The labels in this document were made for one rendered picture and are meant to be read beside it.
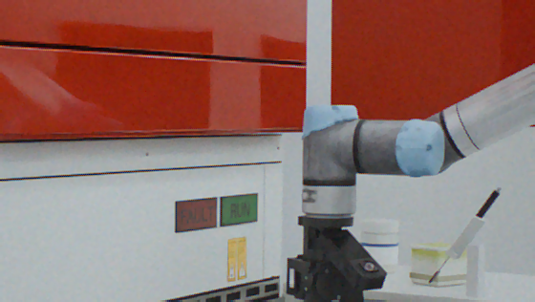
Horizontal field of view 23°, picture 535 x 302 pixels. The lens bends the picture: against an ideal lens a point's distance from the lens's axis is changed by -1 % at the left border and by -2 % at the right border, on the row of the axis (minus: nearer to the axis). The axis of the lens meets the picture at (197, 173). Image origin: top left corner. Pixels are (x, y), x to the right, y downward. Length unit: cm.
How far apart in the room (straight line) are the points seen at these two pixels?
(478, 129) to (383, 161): 17
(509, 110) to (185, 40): 47
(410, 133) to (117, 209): 42
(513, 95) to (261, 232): 56
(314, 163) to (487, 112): 26
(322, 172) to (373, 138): 9
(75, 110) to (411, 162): 45
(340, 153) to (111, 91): 32
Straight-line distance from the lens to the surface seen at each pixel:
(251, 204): 214
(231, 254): 209
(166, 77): 183
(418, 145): 172
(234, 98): 199
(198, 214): 199
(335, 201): 177
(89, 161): 176
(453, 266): 224
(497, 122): 183
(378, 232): 238
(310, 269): 179
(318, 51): 564
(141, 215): 187
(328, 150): 176
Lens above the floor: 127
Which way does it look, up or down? 3 degrees down
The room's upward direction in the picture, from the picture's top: 1 degrees clockwise
